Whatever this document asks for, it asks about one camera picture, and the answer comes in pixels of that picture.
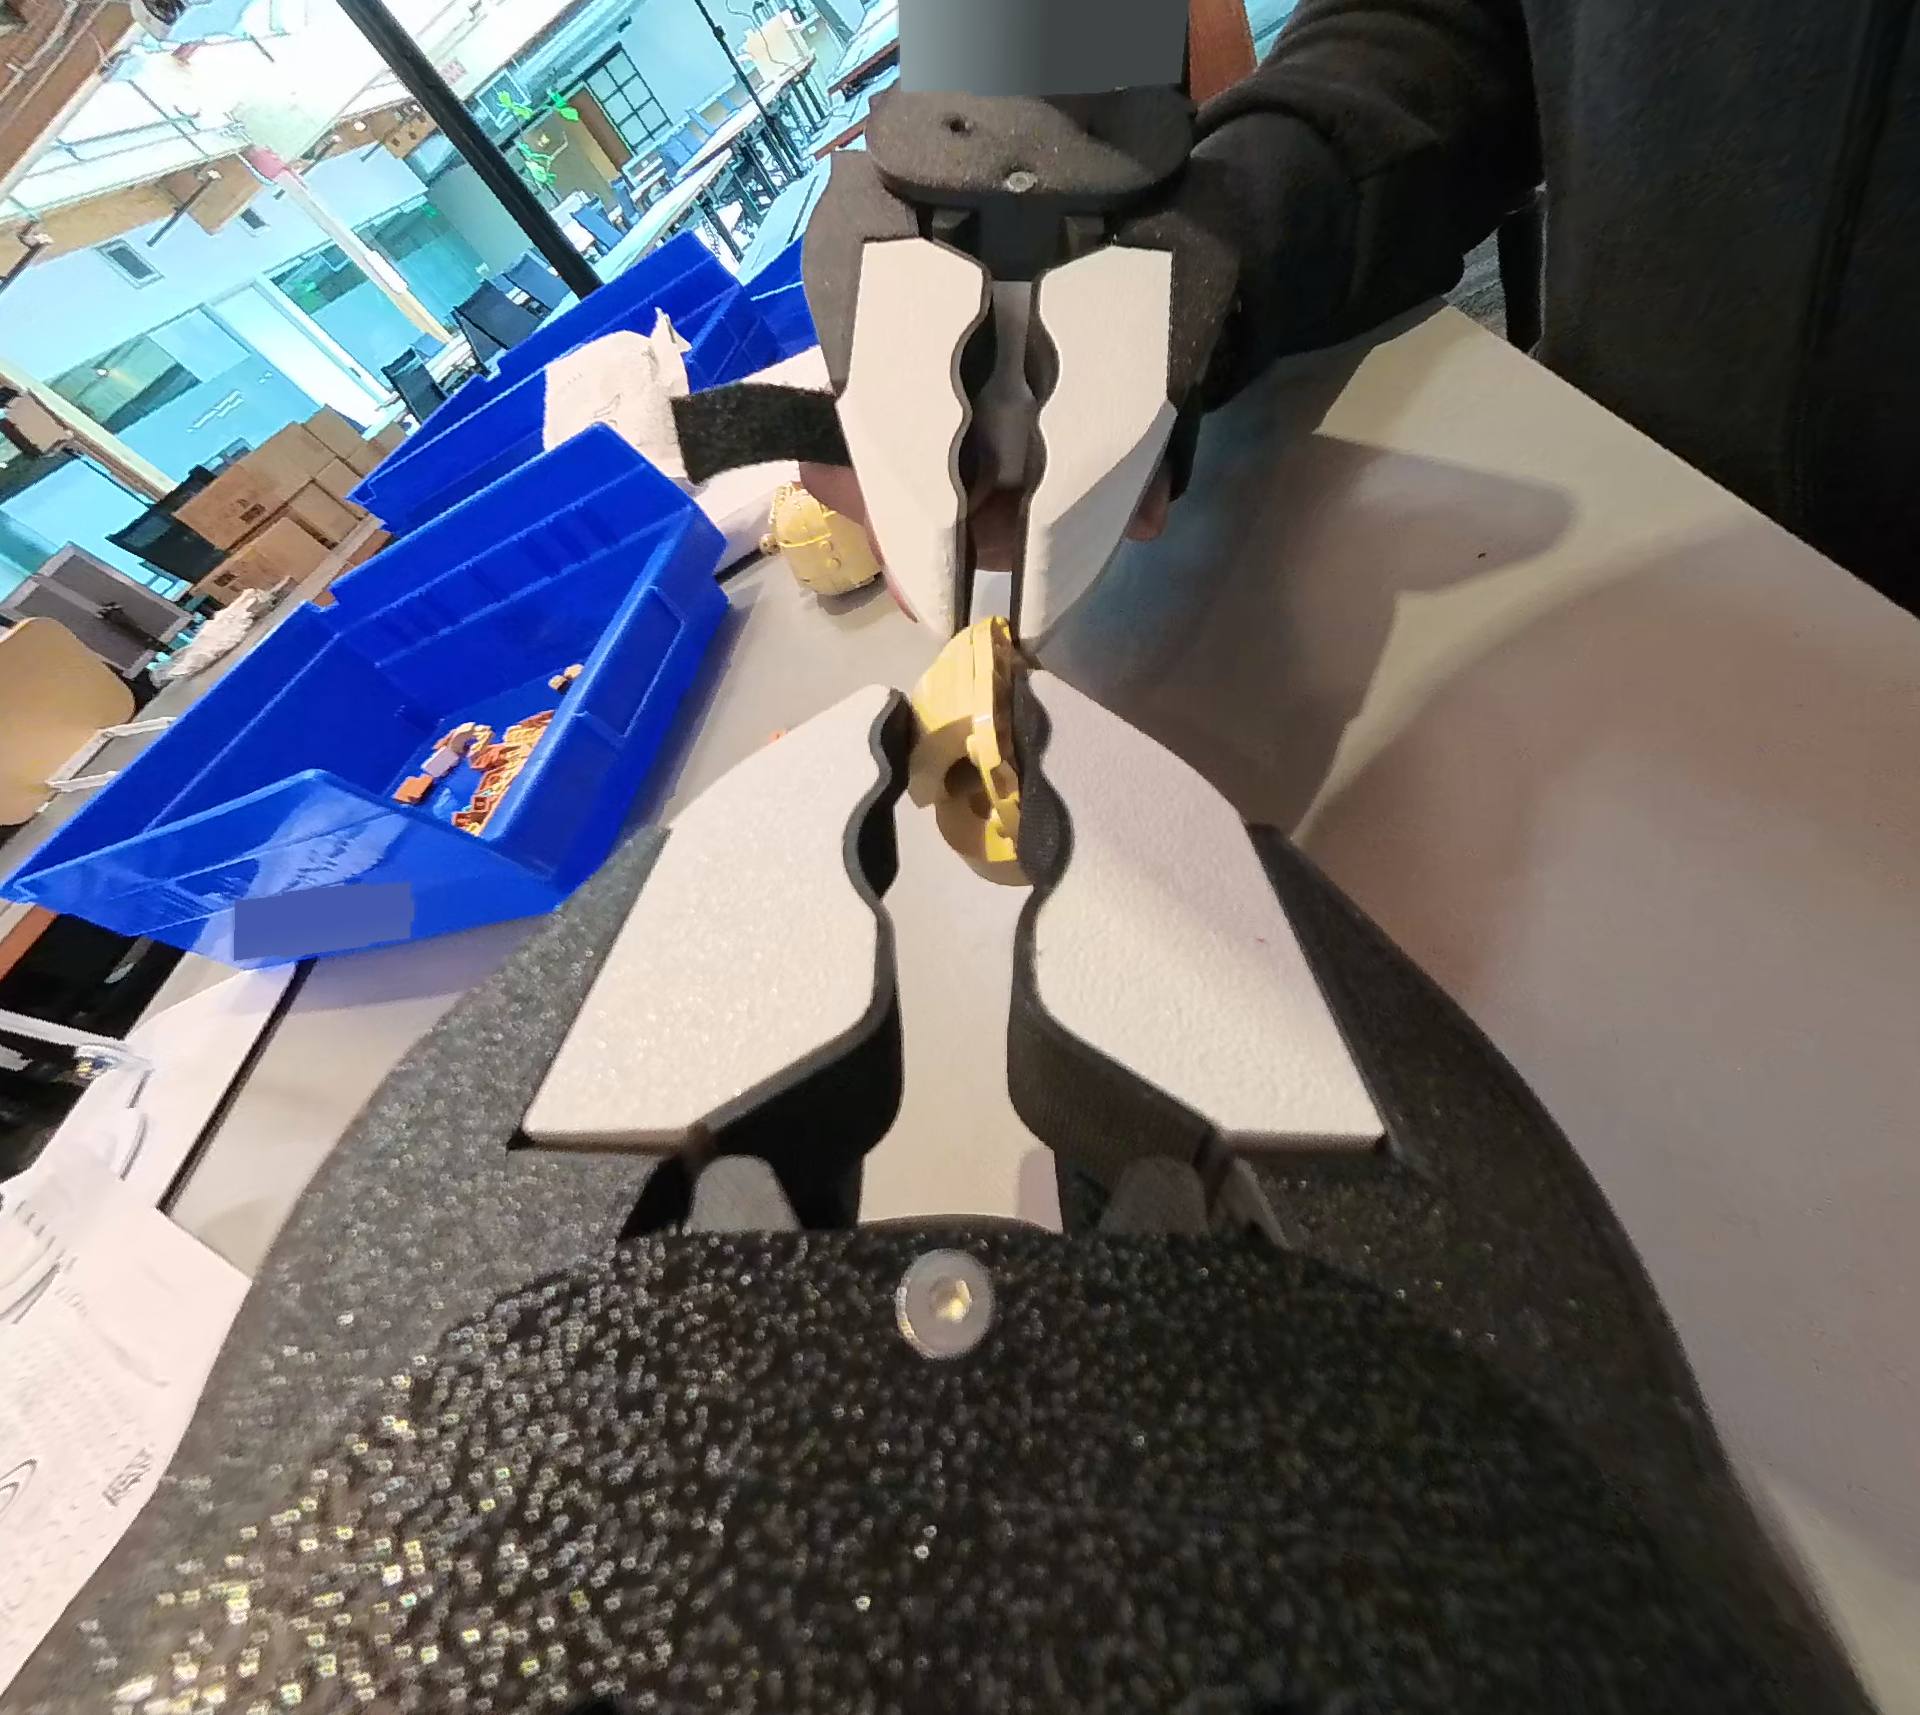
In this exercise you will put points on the black equipment case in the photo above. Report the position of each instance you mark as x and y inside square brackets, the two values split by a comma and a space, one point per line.
[90, 605]

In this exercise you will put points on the white crumpled bag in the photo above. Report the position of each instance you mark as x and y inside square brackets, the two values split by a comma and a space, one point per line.
[617, 378]

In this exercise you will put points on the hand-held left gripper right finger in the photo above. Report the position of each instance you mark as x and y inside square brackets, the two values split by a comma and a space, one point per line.
[1201, 980]

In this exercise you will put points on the tan curved brick assembly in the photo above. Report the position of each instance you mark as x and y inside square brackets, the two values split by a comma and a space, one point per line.
[966, 740]

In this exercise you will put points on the blue plastic bin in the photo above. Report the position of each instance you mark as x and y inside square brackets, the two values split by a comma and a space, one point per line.
[497, 410]
[783, 289]
[303, 725]

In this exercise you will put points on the pile of tan brown bricks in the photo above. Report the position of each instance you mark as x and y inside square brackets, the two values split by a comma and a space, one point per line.
[497, 756]

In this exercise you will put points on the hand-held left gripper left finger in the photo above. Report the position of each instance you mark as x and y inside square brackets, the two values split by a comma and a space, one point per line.
[706, 980]

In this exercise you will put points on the person's right hand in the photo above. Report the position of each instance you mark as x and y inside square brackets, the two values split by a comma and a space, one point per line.
[997, 530]

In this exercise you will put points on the white printed paper bag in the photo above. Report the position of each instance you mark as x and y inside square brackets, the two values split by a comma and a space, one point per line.
[90, 1414]

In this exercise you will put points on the grey desk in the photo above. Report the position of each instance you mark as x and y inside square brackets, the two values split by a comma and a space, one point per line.
[1576, 769]

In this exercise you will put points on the black pole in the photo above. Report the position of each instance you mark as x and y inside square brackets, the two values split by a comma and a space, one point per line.
[390, 51]

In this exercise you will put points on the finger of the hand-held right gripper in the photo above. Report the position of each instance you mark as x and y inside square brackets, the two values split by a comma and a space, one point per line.
[1111, 396]
[901, 396]

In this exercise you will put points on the light wooden chair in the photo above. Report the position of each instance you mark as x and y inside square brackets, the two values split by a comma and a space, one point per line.
[54, 711]

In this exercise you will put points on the stack of cardboard boxes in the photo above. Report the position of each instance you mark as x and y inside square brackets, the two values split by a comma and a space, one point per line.
[279, 506]

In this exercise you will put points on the yellowish tan brick cluster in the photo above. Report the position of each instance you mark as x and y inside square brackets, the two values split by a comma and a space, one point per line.
[824, 547]

